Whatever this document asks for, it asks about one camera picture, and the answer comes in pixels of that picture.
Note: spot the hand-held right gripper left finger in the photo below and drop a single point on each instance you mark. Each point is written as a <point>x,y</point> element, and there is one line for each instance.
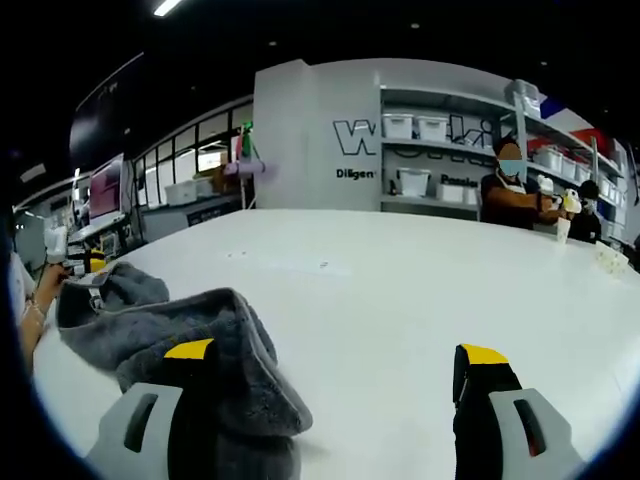
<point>130,430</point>

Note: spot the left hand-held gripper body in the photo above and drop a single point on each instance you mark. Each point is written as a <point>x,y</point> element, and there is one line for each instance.
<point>56,245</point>

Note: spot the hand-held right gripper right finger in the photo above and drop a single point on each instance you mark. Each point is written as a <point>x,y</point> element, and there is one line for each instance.
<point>505,425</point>

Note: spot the grey towel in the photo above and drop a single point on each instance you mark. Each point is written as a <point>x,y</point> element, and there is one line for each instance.
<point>150,330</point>

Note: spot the person's left hand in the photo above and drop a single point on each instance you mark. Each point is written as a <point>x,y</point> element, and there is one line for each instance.
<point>52,280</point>

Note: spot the pink screen monitor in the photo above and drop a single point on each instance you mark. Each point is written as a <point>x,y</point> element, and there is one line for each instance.
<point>107,187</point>

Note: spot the white lidded storage box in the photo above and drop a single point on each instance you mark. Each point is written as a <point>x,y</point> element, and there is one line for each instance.
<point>181,192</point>

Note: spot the grey counter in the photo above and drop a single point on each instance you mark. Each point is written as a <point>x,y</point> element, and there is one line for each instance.
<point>200,215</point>

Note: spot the black hanging banner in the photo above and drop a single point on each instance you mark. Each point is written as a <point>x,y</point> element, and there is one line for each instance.
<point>105,110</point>

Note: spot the purple rolled mat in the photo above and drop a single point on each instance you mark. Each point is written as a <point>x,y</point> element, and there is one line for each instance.
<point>250,171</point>

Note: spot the white table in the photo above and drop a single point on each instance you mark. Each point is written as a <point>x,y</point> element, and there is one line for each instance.
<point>375,300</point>

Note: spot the green and red flag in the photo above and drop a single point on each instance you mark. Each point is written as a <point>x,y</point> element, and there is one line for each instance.
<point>247,137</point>

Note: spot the clear label sticker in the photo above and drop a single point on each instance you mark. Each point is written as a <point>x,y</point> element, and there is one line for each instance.
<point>324,263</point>

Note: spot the short ceiling light bar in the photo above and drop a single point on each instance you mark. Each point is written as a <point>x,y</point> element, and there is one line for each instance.
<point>167,6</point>

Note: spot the grey metal shelf rack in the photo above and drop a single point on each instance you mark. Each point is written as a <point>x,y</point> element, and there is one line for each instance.
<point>450,145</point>

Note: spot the set of white storage bins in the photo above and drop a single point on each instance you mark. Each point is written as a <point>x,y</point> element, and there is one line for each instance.
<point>397,125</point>

